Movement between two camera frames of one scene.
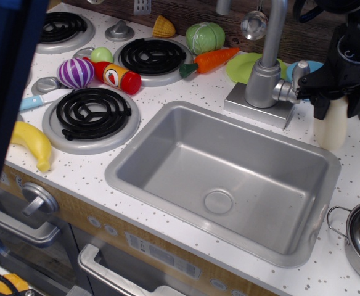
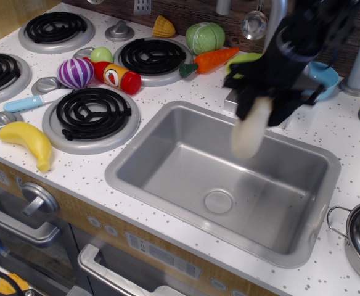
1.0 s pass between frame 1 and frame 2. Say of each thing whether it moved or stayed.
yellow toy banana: stayed
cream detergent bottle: moved
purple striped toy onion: stayed
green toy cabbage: stayed
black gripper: moved
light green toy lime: stayed
